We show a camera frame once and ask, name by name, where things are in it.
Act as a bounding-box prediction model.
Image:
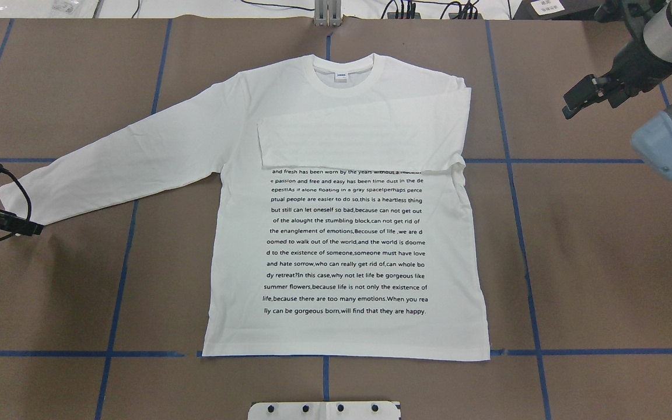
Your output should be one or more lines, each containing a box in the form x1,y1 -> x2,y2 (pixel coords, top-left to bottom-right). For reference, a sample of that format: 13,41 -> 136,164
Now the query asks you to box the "white long-sleeve printed shirt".
0,54 -> 491,362

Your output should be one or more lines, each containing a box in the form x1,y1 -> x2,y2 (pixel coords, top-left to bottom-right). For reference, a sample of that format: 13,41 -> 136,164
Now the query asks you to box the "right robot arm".
562,1 -> 672,180

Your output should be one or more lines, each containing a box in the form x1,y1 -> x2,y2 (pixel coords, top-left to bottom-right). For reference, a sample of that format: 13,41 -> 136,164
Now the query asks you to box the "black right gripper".
562,50 -> 657,120

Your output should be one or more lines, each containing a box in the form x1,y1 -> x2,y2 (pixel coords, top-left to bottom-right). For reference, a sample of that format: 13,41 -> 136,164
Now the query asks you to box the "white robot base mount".
247,401 -> 402,419

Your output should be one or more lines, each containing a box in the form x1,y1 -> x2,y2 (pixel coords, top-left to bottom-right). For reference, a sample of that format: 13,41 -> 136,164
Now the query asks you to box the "aluminium frame post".
314,0 -> 343,27

